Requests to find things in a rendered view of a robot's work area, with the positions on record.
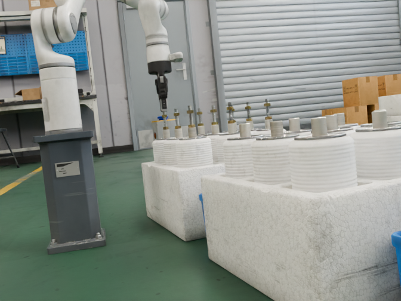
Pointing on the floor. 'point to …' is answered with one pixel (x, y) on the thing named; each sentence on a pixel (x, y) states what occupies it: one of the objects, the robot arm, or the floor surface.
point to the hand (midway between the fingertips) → (163, 107)
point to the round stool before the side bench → (8, 147)
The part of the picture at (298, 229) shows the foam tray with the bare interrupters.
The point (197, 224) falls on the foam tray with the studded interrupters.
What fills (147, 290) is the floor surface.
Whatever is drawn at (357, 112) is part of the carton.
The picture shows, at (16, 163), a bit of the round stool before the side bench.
